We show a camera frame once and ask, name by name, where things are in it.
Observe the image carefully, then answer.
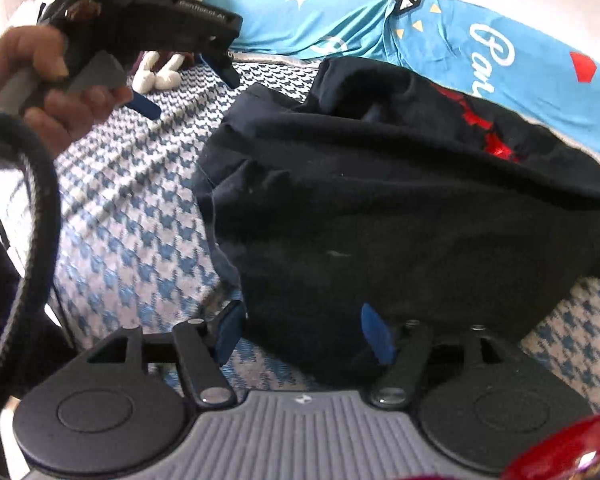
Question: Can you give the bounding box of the black braided cable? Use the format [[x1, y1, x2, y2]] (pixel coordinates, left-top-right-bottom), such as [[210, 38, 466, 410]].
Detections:
[[0, 112, 61, 411]]

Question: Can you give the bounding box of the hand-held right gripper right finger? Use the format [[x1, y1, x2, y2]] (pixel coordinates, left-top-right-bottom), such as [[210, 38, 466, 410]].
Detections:
[[361, 302, 523, 408]]

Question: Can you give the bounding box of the black t-shirt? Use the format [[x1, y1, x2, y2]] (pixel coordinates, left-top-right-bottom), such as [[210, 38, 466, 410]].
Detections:
[[192, 56, 600, 386]]

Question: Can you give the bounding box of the person's dark clothing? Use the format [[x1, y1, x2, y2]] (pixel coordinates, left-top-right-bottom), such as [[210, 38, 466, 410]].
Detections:
[[0, 220, 78, 401]]

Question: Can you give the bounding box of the blue printed quilt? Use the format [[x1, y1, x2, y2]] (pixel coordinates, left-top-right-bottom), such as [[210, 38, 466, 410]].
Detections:
[[200, 0, 600, 163]]

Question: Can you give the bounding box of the rabbit plush toy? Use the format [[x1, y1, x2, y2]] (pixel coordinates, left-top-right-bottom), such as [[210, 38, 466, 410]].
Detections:
[[130, 0, 203, 92]]

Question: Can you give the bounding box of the person's left hand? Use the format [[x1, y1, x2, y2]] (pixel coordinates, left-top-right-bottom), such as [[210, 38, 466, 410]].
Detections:
[[0, 25, 133, 158]]

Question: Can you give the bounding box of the blue white houndstooth bed mat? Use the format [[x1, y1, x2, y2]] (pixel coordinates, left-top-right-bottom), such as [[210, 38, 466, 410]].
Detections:
[[0, 52, 600, 413]]

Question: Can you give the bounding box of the dark red cloth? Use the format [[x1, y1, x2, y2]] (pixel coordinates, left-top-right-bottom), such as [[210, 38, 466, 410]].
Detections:
[[500, 412, 600, 480]]

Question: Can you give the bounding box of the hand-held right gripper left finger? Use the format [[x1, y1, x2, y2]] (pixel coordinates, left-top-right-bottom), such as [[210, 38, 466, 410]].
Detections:
[[85, 300, 246, 408]]

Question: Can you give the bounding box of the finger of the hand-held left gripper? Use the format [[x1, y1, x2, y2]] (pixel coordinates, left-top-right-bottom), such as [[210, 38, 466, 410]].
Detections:
[[202, 47, 241, 88], [130, 91, 161, 121]]

